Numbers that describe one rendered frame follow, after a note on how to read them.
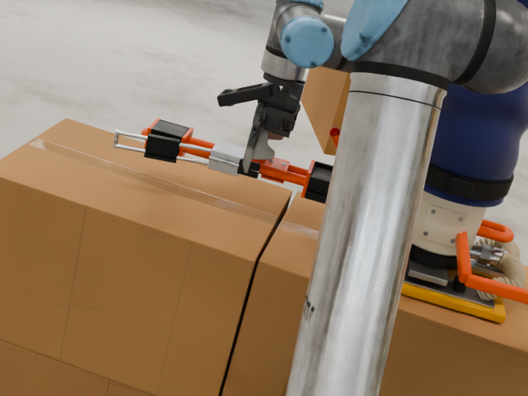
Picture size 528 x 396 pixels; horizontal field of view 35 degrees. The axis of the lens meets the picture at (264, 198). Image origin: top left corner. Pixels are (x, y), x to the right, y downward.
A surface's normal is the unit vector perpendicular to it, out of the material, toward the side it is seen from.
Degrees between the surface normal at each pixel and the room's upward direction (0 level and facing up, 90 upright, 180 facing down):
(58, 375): 90
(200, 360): 90
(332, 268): 75
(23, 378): 90
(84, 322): 90
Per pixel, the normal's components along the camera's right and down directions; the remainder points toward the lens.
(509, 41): 0.42, 0.26
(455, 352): -0.24, 0.36
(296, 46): 0.02, 0.43
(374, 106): -0.47, -0.05
